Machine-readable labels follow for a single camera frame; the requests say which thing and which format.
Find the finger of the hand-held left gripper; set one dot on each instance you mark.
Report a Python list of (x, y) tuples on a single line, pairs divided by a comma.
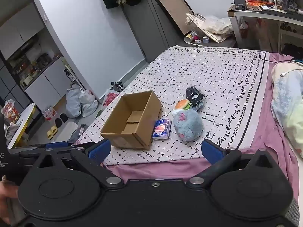
[(56, 144)]

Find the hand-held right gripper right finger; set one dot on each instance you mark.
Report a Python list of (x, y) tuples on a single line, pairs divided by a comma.
[(211, 150)]

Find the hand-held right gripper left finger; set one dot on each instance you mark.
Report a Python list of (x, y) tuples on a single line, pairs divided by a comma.
[(99, 150)]

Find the brown cardboard box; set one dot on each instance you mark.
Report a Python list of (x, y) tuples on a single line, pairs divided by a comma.
[(123, 141)]

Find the blue-grey round plush toy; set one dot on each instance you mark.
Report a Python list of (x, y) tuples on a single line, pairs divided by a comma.
[(189, 123)]

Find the denim fabric toy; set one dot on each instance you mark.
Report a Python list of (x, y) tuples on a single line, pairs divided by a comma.
[(199, 105)]

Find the blue tissue pack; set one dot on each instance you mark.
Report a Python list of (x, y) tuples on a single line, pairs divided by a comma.
[(162, 128)]

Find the burger squishy toy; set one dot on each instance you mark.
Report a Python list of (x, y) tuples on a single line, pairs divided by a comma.
[(181, 104)]

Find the person's left hand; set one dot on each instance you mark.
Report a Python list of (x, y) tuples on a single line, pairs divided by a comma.
[(6, 194)]

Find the yellow slipper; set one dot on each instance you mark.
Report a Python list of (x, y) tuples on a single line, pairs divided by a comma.
[(54, 129), (50, 135)]

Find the grey floor mat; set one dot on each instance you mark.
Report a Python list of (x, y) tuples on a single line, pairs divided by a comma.
[(67, 131)]

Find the black slipper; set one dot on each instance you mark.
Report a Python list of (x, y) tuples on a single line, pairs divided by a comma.
[(64, 118), (58, 123)]

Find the water bottle pack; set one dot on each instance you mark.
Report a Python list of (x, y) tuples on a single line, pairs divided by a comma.
[(49, 113)]

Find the white round table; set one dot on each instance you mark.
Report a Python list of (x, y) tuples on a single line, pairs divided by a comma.
[(21, 125)]

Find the white plastic bag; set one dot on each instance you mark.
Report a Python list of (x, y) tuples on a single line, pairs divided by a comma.
[(88, 104)]

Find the red snack bag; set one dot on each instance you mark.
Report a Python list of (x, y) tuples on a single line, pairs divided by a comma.
[(10, 111)]

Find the red patterned bag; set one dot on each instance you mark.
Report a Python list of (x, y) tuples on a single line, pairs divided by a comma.
[(109, 99)]

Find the black plastic packet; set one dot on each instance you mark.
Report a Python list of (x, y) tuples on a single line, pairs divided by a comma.
[(193, 94)]

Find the black dumbbell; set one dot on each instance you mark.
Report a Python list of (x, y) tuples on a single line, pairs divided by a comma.
[(117, 85)]

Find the white black-printed blanket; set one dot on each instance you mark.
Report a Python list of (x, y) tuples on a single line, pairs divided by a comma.
[(213, 75)]

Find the pastel quilt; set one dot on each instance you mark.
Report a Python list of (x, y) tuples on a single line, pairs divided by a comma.
[(286, 104)]

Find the small pale box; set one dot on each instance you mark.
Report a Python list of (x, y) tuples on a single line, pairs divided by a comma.
[(205, 39)]

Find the patterned tote bag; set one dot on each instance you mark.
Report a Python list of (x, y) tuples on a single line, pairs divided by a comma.
[(213, 36)]

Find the yellow paper can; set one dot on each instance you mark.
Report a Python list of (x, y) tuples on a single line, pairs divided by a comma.
[(190, 37)]

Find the clear plastic bag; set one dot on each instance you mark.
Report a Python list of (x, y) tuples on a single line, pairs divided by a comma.
[(217, 24)]

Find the dark grey door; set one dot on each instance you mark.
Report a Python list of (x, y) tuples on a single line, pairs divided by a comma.
[(146, 28)]

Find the white desk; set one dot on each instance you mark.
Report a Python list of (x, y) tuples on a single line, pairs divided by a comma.
[(260, 14)]

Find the grey stand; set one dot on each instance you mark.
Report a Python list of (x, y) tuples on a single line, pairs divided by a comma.
[(240, 1)]

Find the red strip packet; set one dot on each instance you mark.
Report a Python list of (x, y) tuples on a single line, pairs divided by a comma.
[(258, 3)]

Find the grey wall cabinet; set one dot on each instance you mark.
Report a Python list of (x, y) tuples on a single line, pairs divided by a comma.
[(47, 82)]

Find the black picture frame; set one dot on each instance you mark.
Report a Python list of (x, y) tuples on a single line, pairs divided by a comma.
[(175, 7)]

